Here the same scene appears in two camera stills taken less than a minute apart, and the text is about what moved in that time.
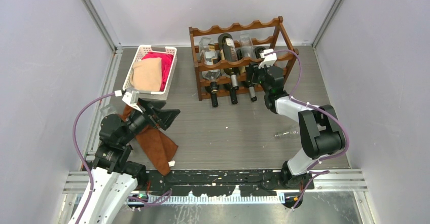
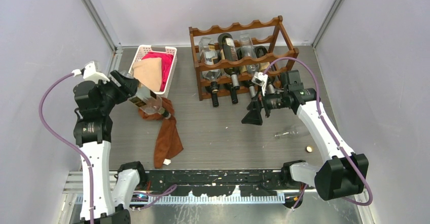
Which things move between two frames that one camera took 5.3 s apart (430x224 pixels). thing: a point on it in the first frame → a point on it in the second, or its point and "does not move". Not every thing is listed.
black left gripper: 164,117 → 127,87
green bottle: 229,54 does not move
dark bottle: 214,94 does not move
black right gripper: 263,68 → 254,116
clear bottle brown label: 209,56 does not move
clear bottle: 246,47 does not move
